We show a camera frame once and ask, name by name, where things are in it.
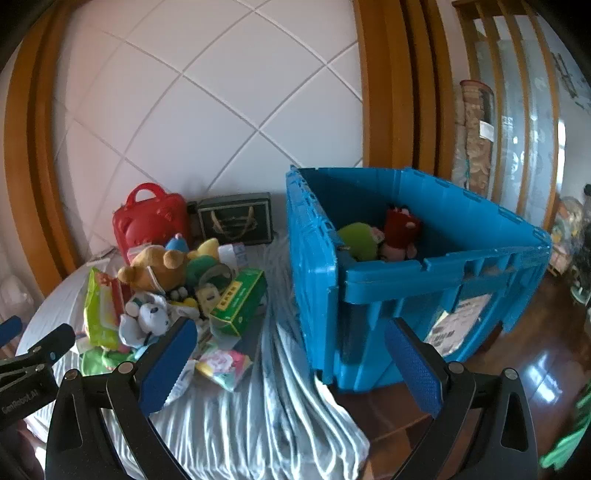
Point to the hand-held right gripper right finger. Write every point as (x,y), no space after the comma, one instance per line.
(411,364)

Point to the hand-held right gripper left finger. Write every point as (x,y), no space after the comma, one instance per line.
(168,364)

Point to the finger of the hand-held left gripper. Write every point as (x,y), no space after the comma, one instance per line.
(48,344)
(9,325)

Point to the green wet wipes packet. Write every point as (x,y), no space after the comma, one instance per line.
(101,309)

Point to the green medicine box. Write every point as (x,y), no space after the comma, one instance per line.
(238,300)

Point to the brown teddy bear plush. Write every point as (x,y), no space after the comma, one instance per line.
(147,267)

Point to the blue plastic crate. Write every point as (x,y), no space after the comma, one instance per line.
(318,286)

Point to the white and blue dog plush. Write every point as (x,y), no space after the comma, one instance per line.
(147,316)

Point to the light green packet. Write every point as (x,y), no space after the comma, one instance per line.
(99,360)

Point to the green round plush toy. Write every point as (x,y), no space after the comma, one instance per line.
(203,272)

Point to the blue hat plush toy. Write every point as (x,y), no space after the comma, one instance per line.
(178,243)

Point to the yellow plush toy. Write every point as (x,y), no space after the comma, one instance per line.
(208,248)

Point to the red plush toy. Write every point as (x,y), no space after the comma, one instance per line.
(401,226)

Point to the red plastic toy suitcase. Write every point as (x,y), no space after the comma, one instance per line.
(147,217)

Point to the green cloth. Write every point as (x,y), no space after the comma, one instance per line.
(568,443)

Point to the pile of household clutter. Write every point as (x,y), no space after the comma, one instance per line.
(572,249)

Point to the rolled patterned carpet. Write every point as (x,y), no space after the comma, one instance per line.
(475,134)

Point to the frosted glass wooden partition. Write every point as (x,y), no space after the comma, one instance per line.
(521,115)

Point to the wooden door frame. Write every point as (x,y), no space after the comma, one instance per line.
(397,83)

